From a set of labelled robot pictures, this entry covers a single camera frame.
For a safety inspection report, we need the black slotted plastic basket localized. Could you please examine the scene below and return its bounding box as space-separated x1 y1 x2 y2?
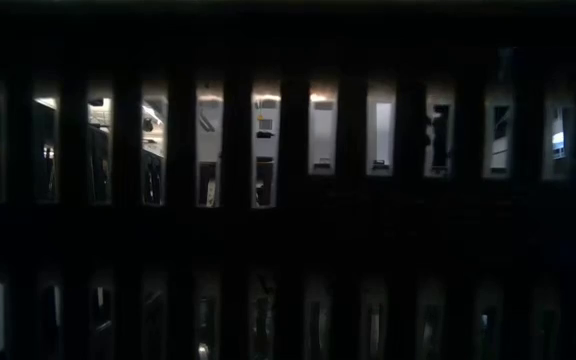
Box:
0 0 576 360

